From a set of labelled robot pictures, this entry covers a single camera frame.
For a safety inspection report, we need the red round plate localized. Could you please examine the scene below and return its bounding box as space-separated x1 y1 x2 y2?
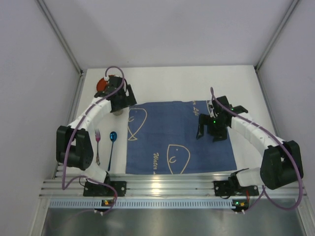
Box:
96 75 114 92

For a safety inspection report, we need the blue metallic spoon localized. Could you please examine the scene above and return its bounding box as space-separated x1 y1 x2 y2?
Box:
107 131 117 172

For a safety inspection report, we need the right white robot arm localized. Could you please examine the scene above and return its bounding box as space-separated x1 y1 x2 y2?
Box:
196 96 304 190

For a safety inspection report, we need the aluminium frame post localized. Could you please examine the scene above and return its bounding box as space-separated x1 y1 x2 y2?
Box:
255 0 302 69
36 0 84 74

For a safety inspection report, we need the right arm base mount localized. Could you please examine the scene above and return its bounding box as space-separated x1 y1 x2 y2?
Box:
213 173 259 199

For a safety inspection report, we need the speckled ceramic cup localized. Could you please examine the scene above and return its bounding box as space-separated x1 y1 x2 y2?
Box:
113 110 123 116

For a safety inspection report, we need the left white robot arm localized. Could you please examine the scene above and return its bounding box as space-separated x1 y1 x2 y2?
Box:
56 75 136 189

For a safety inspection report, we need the right aluminium frame post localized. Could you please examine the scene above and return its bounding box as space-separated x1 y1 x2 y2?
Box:
255 0 302 69

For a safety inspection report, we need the left aluminium frame post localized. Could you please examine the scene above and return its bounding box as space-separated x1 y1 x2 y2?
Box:
36 0 84 74

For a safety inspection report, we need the perforated cable duct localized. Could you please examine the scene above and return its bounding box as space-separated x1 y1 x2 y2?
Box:
49 199 236 209

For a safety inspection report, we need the aluminium mounting rail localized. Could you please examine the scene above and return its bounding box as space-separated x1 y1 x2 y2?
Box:
39 173 307 197

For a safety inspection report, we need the blue embroidered cloth placemat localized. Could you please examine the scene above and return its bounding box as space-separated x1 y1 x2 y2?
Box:
126 100 237 175

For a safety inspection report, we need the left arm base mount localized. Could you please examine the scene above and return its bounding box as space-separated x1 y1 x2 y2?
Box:
83 181 126 197

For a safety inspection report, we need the pink metallic fork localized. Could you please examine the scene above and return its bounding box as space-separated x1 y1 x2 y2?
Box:
95 129 101 165

